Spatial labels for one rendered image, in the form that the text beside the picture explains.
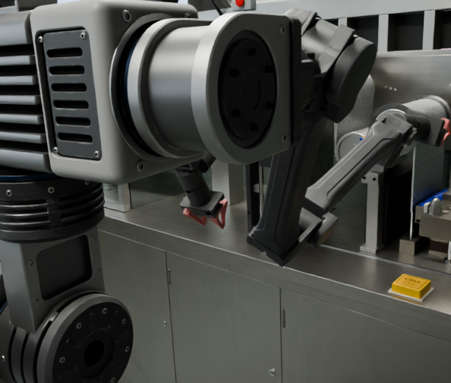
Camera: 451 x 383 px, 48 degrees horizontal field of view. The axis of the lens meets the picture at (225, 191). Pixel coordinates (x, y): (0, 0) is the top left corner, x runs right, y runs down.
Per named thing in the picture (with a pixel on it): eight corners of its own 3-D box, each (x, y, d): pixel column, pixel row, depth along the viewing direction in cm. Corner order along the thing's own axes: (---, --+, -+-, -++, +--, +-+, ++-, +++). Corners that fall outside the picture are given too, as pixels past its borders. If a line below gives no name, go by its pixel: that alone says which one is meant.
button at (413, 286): (391, 292, 124) (391, 283, 123) (402, 282, 129) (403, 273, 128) (420, 300, 119) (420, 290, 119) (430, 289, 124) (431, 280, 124)
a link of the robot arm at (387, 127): (320, 235, 85) (268, 200, 89) (312, 256, 89) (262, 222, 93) (425, 125, 110) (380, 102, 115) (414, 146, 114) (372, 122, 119)
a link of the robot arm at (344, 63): (282, 287, 85) (235, 253, 89) (326, 238, 92) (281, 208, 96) (348, 61, 51) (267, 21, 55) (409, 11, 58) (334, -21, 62)
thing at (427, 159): (410, 212, 144) (413, 147, 139) (439, 192, 161) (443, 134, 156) (411, 212, 144) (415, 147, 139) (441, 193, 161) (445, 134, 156)
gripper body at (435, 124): (438, 147, 122) (421, 146, 118) (402, 134, 130) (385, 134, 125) (446, 120, 120) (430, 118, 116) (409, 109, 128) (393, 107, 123)
